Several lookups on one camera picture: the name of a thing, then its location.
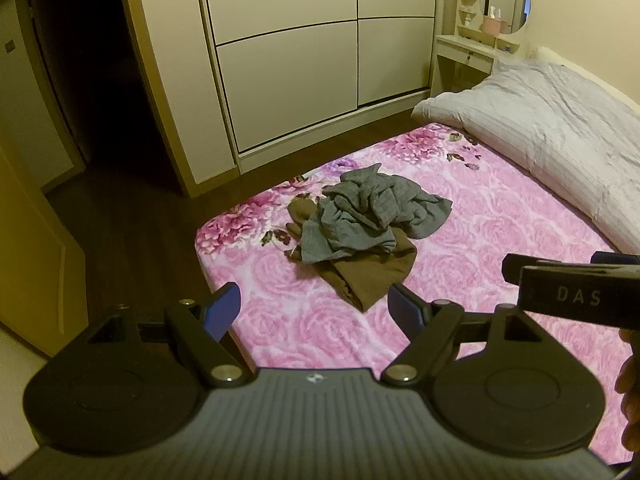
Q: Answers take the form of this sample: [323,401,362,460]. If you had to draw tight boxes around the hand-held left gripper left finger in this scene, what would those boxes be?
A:
[87,281,257,388]

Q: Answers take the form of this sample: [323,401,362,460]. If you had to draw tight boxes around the pink floral blanket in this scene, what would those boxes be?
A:
[194,122,640,463]

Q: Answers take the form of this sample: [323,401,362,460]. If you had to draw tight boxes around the brown garment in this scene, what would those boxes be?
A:
[286,199,418,312]

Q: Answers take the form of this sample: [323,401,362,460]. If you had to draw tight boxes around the yellow wooden door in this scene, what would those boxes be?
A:
[0,145,90,358]

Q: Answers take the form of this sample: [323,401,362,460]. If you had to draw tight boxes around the white vanity desk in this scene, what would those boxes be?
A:
[431,34,521,96]

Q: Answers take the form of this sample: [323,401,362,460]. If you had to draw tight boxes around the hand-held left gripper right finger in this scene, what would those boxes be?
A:
[381,282,546,388]

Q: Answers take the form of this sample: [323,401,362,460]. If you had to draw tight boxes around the grey plaid shorts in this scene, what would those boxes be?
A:
[320,167,454,241]

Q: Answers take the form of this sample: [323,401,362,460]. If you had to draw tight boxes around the person's right hand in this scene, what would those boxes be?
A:
[616,332,640,411]

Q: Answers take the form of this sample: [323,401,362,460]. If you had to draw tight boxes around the cream wardrobe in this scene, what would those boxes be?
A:
[116,0,448,198]

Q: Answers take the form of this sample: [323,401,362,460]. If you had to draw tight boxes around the white door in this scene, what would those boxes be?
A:
[0,0,88,193]

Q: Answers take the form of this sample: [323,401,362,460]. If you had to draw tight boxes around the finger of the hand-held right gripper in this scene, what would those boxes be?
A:
[502,253,596,285]

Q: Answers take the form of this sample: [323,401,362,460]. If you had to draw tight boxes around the blue-grey garment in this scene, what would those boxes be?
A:
[299,200,398,264]

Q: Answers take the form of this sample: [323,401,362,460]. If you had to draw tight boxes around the small white tiered shelf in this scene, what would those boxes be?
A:
[456,0,482,39]

